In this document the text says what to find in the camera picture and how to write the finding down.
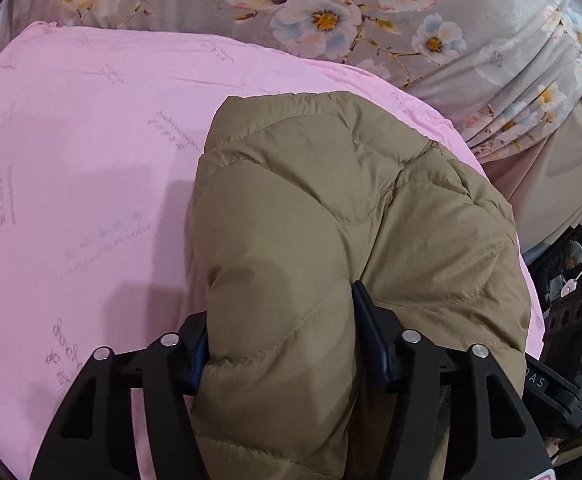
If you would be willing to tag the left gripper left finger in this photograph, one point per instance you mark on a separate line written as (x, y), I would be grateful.
(92, 435)

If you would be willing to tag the grey floral curtain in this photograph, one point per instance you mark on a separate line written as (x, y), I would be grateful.
(506, 73)

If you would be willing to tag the pink bed sheet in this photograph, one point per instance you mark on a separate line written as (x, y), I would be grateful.
(101, 133)

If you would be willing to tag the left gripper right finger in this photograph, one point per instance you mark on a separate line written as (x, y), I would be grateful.
(438, 390)

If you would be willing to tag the olive quilted puffer jacket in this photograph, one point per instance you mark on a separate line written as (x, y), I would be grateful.
(297, 197)

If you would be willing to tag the beige plain curtain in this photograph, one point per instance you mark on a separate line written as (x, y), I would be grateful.
(544, 185)

